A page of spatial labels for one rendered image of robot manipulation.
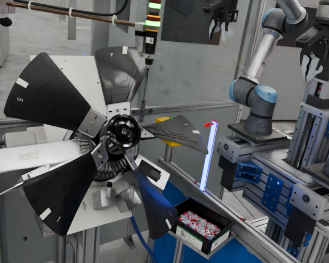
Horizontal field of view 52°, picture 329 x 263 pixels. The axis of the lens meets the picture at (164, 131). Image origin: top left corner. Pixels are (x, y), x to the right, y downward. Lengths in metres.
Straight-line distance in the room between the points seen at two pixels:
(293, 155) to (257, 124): 0.23
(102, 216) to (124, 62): 0.57
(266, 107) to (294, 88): 3.82
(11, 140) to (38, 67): 0.26
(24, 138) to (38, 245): 1.12
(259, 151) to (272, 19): 0.69
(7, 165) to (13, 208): 0.89
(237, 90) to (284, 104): 3.75
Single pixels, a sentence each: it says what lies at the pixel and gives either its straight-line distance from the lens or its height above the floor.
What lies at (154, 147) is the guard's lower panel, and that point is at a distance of 2.20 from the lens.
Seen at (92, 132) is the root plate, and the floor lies 1.19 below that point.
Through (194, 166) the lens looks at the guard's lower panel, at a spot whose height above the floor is 0.51.
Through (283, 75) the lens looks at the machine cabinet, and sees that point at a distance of 5.39.
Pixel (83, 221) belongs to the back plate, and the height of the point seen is 0.86.
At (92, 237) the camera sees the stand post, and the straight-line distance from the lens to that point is 1.46.
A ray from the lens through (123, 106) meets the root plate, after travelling 1.19.
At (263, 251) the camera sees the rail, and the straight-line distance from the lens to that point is 1.36.
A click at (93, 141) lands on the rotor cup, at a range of 1.16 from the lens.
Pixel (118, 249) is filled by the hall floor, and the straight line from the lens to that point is 2.47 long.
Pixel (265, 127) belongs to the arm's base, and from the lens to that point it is 1.80.
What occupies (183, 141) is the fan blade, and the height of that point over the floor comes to 1.16.
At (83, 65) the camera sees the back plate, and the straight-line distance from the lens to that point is 1.47.
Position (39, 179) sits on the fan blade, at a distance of 0.98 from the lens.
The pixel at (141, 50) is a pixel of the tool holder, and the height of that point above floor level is 1.47.
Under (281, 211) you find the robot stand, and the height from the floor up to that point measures 0.76.
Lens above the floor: 1.64
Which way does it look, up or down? 22 degrees down
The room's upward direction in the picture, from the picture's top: 8 degrees clockwise
